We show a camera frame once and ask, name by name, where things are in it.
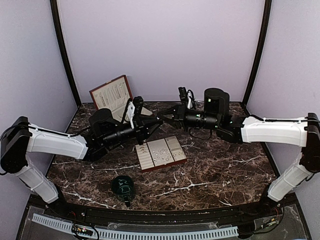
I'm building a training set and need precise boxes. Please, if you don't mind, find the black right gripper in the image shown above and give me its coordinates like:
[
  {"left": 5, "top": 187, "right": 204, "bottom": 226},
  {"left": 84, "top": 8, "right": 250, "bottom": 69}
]
[{"left": 157, "top": 101, "right": 221, "bottom": 132}]

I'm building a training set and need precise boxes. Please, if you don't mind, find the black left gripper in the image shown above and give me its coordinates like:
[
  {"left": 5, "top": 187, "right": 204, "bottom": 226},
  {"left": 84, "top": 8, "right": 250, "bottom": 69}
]
[{"left": 102, "top": 114, "right": 164, "bottom": 148}]

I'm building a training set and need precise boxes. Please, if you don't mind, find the red jewelry tray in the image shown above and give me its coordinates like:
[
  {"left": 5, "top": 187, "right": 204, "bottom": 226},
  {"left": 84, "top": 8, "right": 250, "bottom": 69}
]
[{"left": 135, "top": 136, "right": 187, "bottom": 173}]

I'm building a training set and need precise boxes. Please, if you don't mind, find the red jewelry box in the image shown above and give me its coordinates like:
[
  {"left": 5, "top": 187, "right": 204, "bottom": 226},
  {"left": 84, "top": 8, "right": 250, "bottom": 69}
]
[{"left": 89, "top": 74, "right": 153, "bottom": 121}]

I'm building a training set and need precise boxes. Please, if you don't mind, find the dark green glass mug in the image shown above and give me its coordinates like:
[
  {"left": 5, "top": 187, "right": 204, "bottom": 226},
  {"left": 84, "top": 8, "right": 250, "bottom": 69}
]
[{"left": 110, "top": 175, "right": 135, "bottom": 208}]

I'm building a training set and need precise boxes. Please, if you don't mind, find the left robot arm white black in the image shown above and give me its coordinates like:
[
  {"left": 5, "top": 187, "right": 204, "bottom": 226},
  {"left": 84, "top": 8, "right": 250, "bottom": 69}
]
[{"left": 0, "top": 108, "right": 163, "bottom": 218}]

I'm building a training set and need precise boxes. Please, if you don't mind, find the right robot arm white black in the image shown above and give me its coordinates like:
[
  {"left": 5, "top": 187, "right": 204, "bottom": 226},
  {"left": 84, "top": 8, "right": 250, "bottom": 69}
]
[{"left": 157, "top": 87, "right": 320, "bottom": 217}]

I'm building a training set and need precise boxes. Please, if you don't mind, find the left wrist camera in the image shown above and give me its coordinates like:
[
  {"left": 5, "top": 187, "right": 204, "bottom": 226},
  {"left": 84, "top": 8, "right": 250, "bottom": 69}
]
[{"left": 121, "top": 96, "right": 144, "bottom": 129}]

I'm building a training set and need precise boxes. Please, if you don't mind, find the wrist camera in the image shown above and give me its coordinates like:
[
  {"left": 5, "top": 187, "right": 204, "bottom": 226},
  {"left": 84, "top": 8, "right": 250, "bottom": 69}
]
[
  {"left": 121, "top": 96, "right": 144, "bottom": 129},
  {"left": 178, "top": 86, "right": 196, "bottom": 110}
]

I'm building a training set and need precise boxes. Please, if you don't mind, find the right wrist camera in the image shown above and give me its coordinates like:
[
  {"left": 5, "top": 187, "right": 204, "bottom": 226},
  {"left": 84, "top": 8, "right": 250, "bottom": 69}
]
[{"left": 178, "top": 86, "right": 196, "bottom": 110}]

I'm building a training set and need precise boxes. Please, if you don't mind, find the white slotted cable duct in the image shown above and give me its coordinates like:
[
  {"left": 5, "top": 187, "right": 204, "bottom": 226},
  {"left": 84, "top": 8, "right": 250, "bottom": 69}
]
[{"left": 31, "top": 213, "right": 239, "bottom": 240}]

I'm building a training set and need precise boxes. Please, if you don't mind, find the black front rail base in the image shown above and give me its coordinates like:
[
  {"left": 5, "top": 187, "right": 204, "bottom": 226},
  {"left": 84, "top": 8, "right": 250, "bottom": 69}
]
[{"left": 27, "top": 192, "right": 298, "bottom": 228}]

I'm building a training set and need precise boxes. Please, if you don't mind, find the right black frame post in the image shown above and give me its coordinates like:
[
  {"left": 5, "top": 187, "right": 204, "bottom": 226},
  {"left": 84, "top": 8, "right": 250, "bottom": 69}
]
[{"left": 241, "top": 0, "right": 272, "bottom": 108}]

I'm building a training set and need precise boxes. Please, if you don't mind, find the black frame post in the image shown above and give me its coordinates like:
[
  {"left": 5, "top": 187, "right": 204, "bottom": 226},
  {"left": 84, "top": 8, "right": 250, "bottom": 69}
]
[
  {"left": 241, "top": 0, "right": 272, "bottom": 108},
  {"left": 49, "top": 0, "right": 82, "bottom": 108}
]

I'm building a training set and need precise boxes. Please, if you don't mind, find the left black frame post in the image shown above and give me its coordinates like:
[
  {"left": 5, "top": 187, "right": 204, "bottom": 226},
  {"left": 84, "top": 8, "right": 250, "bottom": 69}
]
[{"left": 49, "top": 0, "right": 82, "bottom": 108}]

